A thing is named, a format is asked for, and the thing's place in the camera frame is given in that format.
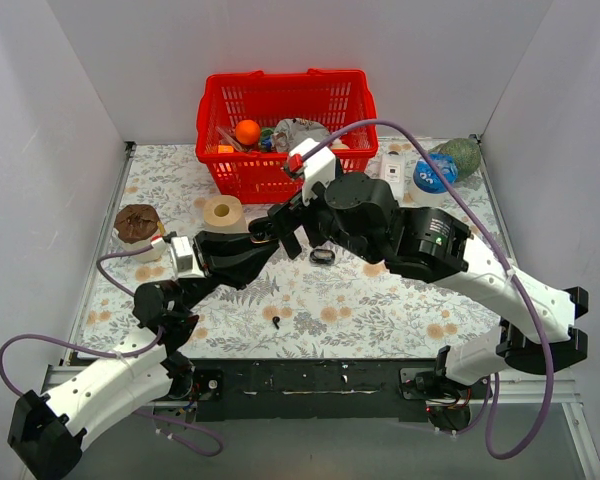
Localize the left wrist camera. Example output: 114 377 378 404
150 232 206 279

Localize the red plastic shopping basket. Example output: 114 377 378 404
196 69 376 204

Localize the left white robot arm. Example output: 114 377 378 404
8 231 279 479

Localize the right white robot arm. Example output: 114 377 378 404
268 173 588 398

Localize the black gold-trimmed charging case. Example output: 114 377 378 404
248 217 277 243

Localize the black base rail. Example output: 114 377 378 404
134 357 476 424

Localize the green textured ball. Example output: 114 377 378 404
435 138 481 181

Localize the brown-topped paper cup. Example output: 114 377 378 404
113 204 166 252

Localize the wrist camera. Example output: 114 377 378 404
284 138 341 206
150 232 206 279

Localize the white rectangular bottle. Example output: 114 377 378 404
379 150 407 201

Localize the black oval charging case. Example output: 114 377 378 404
309 248 336 265

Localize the crumpled silver foil bag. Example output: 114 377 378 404
272 118 330 153

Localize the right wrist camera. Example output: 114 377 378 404
284 138 341 206

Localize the floral patterned table mat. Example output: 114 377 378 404
75 145 511 359

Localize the blue-lidded white jar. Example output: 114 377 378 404
408 153 458 207

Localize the orange fruit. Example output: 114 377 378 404
234 119 261 146

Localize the beige paper roll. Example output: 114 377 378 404
203 195 248 234

